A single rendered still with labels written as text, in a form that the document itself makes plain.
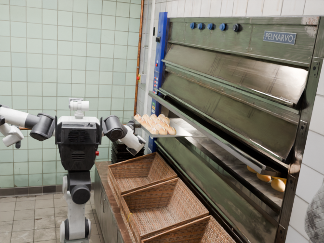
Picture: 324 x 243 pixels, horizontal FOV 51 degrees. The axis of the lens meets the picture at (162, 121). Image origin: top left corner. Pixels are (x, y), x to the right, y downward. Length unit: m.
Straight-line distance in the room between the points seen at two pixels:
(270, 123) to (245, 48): 0.48
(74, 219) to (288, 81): 1.60
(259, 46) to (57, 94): 2.59
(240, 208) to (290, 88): 0.79
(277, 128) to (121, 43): 2.58
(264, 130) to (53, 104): 2.70
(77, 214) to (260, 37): 1.60
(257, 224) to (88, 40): 2.73
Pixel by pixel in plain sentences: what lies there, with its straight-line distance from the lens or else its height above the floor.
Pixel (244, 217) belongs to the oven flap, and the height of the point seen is 1.01.
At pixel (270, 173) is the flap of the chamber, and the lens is 1.65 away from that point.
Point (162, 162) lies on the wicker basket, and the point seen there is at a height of 0.83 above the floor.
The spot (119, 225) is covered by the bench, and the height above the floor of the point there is 0.58.
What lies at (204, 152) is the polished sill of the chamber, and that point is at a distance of 2.45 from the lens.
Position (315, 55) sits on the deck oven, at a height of 1.94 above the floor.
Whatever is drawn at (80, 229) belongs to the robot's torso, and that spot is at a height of 0.65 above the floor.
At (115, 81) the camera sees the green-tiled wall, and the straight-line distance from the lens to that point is 4.02.
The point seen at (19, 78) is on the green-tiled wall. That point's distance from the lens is 3.94.
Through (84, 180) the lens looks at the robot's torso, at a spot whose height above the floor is 1.04.
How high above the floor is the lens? 1.99
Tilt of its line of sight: 15 degrees down
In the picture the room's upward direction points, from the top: 5 degrees clockwise
